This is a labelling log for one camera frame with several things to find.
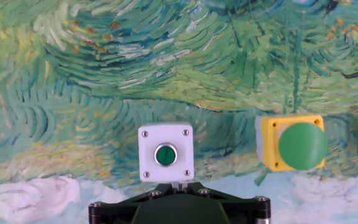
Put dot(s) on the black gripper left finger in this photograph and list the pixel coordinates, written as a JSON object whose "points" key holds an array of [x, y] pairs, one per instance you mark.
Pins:
{"points": [[117, 210]]}

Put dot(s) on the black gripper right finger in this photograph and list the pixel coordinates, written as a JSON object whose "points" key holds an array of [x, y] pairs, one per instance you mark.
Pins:
{"points": [[247, 210]]}

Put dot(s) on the small green button grey box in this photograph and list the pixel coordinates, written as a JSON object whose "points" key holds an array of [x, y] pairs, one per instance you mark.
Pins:
{"points": [[166, 137]]}

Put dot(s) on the painted landscape cloth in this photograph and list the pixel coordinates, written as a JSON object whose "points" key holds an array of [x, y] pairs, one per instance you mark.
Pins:
{"points": [[135, 62]]}

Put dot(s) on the green dome button yellow box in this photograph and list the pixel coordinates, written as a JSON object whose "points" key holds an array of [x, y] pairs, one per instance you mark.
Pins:
{"points": [[303, 146]]}

